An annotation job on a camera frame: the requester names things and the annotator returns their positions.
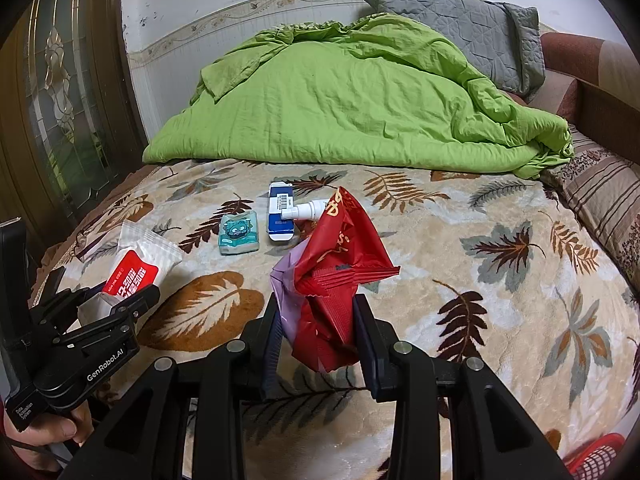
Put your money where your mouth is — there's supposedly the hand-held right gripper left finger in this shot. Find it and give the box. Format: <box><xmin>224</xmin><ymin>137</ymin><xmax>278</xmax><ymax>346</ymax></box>
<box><xmin>60</xmin><ymin>292</ymin><xmax>288</xmax><ymax>480</ymax></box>

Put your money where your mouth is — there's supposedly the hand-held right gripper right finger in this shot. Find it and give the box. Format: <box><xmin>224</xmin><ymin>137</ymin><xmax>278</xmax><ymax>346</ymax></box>
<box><xmin>351</xmin><ymin>294</ymin><xmax>576</xmax><ymax>480</ymax></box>

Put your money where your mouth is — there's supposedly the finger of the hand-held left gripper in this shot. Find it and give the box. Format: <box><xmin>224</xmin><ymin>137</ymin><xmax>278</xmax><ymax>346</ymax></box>
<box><xmin>29</xmin><ymin>266</ymin><xmax>108</xmax><ymax>331</ymax></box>
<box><xmin>75</xmin><ymin>284</ymin><xmax>162</xmax><ymax>333</ymax></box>

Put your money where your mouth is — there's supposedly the white wrapper with red label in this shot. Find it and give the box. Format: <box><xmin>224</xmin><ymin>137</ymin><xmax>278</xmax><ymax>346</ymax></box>
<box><xmin>77</xmin><ymin>220</ymin><xmax>183</xmax><ymax>331</ymax></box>

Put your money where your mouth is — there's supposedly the purple wrapper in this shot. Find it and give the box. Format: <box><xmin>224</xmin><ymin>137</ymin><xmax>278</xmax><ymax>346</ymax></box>
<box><xmin>270</xmin><ymin>245</ymin><xmax>313</xmax><ymax>346</ymax></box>

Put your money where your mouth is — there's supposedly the red snack wrapper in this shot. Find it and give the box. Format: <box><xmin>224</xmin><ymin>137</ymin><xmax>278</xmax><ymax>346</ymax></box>
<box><xmin>291</xmin><ymin>186</ymin><xmax>401</xmax><ymax>373</ymax></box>

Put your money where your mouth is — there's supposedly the red plastic basket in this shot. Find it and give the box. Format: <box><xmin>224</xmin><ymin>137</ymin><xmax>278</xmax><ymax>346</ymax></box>
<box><xmin>562</xmin><ymin>432</ymin><xmax>628</xmax><ymax>480</ymax></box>

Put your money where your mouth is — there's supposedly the person's left hand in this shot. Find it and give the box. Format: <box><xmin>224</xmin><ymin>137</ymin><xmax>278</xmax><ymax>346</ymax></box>
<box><xmin>0</xmin><ymin>397</ymin><xmax>94</xmax><ymax>461</ymax></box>

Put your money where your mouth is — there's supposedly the small green cartoon packet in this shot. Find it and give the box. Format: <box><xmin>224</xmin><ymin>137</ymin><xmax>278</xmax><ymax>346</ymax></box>
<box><xmin>217</xmin><ymin>210</ymin><xmax>262</xmax><ymax>256</ymax></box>

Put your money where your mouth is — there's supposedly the leaf print fleece blanket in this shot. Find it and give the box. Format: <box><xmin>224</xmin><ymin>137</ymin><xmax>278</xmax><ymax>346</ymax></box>
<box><xmin>30</xmin><ymin>157</ymin><xmax>640</xmax><ymax>480</ymax></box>

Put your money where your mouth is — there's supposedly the blue and white box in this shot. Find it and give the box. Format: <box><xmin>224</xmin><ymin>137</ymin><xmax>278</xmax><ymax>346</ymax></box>
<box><xmin>266</xmin><ymin>181</ymin><xmax>301</xmax><ymax>246</ymax></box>

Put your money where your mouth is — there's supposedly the white spray bottle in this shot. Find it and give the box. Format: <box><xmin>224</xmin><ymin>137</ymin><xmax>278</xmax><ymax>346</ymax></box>
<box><xmin>281</xmin><ymin>194</ymin><xmax>341</xmax><ymax>223</ymax></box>

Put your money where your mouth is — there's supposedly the wooden door with patterned glass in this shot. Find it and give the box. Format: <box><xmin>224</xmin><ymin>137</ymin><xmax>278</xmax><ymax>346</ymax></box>
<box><xmin>0</xmin><ymin>0</ymin><xmax>151</xmax><ymax>261</ymax></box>

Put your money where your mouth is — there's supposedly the green quilt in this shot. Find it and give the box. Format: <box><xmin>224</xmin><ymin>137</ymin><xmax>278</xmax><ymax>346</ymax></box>
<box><xmin>141</xmin><ymin>12</ymin><xmax>575</xmax><ymax>181</ymax></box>

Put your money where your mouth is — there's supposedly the brown striped pillow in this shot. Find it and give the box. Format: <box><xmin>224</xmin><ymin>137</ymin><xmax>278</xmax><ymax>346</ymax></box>
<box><xmin>540</xmin><ymin>122</ymin><xmax>640</xmax><ymax>281</ymax></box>

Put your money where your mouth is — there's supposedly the brown padded headboard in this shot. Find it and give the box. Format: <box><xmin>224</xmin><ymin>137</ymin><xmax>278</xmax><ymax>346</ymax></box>
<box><xmin>507</xmin><ymin>30</ymin><xmax>640</xmax><ymax>133</ymax></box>

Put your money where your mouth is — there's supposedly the grey quilted pillow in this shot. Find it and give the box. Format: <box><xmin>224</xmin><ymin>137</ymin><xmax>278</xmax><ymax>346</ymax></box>
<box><xmin>362</xmin><ymin>0</ymin><xmax>546</xmax><ymax>101</ymax></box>

